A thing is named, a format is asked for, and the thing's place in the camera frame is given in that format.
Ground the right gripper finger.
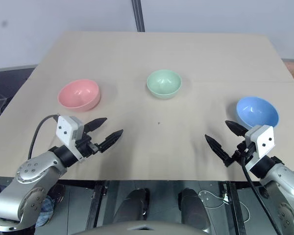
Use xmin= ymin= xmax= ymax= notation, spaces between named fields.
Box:
xmin=224 ymin=119 xmax=248 ymax=138
xmin=204 ymin=134 xmax=234 ymax=168

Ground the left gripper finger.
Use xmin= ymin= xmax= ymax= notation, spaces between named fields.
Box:
xmin=97 ymin=129 xmax=124 ymax=154
xmin=82 ymin=117 xmax=108 ymax=135

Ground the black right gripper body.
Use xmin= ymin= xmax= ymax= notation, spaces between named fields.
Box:
xmin=231 ymin=138 xmax=258 ymax=165

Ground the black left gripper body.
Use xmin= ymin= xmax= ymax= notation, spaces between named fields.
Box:
xmin=75 ymin=133 xmax=100 ymax=159

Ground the blue plastic bowl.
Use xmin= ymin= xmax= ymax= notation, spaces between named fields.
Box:
xmin=236 ymin=96 xmax=280 ymax=130

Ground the pink plastic bowl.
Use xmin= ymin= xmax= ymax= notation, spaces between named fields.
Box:
xmin=57 ymin=78 xmax=101 ymax=112

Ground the beige table cloth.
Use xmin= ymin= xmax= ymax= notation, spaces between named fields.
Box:
xmin=0 ymin=30 xmax=294 ymax=182

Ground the dark rounded shape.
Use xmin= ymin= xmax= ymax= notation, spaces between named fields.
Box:
xmin=112 ymin=188 xmax=150 ymax=224
xmin=178 ymin=187 xmax=209 ymax=229

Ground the blue checked cloth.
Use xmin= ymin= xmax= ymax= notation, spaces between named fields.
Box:
xmin=36 ymin=197 xmax=55 ymax=227

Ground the green plastic bowl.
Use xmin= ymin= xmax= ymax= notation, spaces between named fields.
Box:
xmin=146 ymin=69 xmax=182 ymax=100

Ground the grey robot torso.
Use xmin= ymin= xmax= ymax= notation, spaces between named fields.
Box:
xmin=74 ymin=219 xmax=213 ymax=235

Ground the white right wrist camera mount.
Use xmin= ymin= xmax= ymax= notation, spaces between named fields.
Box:
xmin=244 ymin=124 xmax=276 ymax=159

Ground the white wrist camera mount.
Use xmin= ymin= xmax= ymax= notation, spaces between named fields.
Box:
xmin=55 ymin=115 xmax=85 ymax=163
xmin=244 ymin=124 xmax=276 ymax=159

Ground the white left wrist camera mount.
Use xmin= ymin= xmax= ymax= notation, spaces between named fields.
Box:
xmin=55 ymin=115 xmax=85 ymax=163

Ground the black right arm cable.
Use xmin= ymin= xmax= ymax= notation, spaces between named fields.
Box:
xmin=239 ymin=149 xmax=285 ymax=235

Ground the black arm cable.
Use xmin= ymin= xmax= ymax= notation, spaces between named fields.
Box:
xmin=239 ymin=149 xmax=285 ymax=235
xmin=27 ymin=113 xmax=61 ymax=160

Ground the thin white wire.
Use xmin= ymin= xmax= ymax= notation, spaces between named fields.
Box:
xmin=197 ymin=190 xmax=251 ymax=221

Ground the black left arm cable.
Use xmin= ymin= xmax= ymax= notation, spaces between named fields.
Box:
xmin=27 ymin=113 xmax=61 ymax=160

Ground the black table frame leg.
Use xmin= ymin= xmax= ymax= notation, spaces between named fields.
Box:
xmin=220 ymin=181 xmax=247 ymax=235
xmin=86 ymin=181 xmax=109 ymax=229

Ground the grey vertical wall post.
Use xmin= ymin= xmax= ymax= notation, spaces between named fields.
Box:
xmin=131 ymin=0 xmax=146 ymax=33

